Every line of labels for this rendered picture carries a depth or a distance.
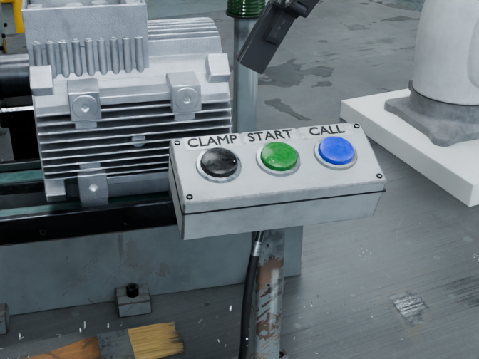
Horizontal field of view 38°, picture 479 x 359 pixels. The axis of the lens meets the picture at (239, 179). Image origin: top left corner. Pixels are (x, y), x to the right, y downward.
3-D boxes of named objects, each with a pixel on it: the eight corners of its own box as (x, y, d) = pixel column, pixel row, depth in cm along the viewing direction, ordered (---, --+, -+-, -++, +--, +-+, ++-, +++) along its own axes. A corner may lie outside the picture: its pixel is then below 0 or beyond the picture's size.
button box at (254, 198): (180, 242, 57) (182, 202, 53) (167, 177, 62) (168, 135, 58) (374, 218, 61) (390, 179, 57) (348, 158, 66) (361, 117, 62)
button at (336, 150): (321, 177, 58) (325, 162, 57) (311, 150, 60) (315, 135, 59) (355, 173, 59) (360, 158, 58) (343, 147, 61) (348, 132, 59)
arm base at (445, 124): (452, 87, 136) (457, 60, 133) (531, 132, 118) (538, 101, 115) (369, 99, 130) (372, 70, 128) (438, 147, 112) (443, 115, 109)
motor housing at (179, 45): (49, 232, 74) (24, 60, 65) (48, 153, 90) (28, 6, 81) (234, 211, 78) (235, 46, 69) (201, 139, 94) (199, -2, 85)
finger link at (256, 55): (294, 14, 73) (296, 16, 72) (260, 73, 75) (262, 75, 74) (271, 1, 71) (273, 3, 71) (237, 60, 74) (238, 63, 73)
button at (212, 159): (203, 189, 56) (204, 174, 55) (196, 162, 58) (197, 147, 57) (239, 185, 57) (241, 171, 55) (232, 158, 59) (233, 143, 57)
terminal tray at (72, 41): (31, 82, 70) (21, 11, 67) (32, 48, 79) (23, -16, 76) (150, 73, 73) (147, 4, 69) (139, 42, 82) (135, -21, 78)
